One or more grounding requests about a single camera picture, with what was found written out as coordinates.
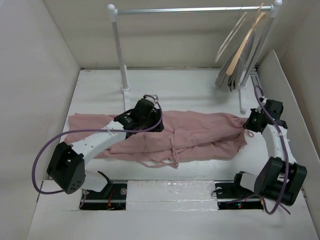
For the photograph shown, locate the pink trousers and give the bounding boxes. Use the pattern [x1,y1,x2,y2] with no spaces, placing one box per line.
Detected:
[68,109,255,170]

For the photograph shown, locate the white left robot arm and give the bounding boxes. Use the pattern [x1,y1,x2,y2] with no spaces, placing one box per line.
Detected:
[47,95,164,199]

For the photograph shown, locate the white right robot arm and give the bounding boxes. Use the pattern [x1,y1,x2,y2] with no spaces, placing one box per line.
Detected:
[231,97,307,206]

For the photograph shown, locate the tan wooden hanger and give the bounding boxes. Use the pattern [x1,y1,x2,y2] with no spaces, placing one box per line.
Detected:
[226,3,266,76]

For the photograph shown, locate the grey hanging garment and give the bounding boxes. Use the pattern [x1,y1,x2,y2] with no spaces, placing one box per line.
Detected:
[215,30,255,92]

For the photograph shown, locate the white clothes rack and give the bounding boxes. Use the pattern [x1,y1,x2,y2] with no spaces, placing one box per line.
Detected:
[107,0,283,115]

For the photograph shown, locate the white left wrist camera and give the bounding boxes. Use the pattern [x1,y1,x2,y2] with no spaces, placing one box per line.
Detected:
[143,94,159,107]

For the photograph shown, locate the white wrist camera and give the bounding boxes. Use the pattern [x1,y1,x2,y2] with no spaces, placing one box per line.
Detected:
[258,96,268,107]
[143,94,159,107]

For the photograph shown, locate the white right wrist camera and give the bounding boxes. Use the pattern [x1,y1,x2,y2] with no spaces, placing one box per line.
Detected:
[258,96,268,107]

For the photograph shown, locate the aluminium rail right side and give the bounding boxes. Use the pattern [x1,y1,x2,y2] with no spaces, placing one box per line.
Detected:
[250,67,266,112]

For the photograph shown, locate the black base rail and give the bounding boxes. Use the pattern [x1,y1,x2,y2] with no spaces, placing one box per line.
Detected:
[79,180,264,212]

